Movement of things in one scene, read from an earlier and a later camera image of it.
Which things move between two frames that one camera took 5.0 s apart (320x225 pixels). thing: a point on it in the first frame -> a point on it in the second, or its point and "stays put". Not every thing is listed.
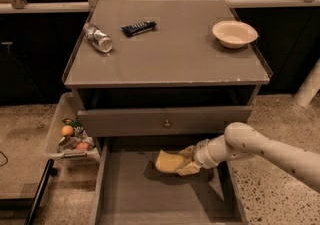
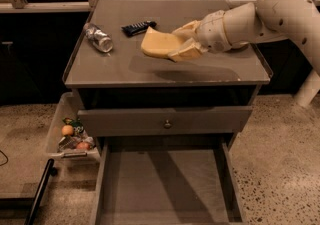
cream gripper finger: (190, 168) -> (190, 50)
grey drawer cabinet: (162, 66) stays put
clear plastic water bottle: (98, 38) stays put
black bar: (49, 171) stays put
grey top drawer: (161, 122) stays put
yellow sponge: (168, 162) -> (160, 44)
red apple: (82, 145) stays put
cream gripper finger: (188, 152) -> (188, 31)
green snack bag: (77, 125) stays put
